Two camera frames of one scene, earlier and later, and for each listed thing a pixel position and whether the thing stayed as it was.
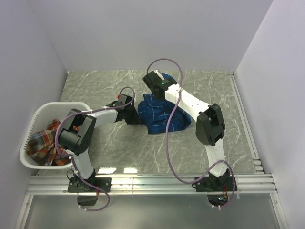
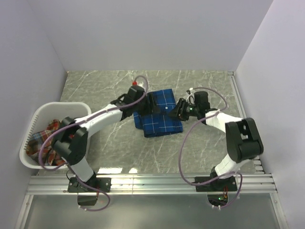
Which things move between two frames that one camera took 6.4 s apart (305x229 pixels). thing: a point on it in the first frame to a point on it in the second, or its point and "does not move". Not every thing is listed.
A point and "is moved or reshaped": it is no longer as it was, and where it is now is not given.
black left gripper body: [131, 116] to [144, 102]
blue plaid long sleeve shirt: [156, 113] is moved or reshaped
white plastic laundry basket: [38, 119] does not move
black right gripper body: [154, 96] to [188, 110]
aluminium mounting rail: [258, 184] does not move
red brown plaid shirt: [42, 147] does not move
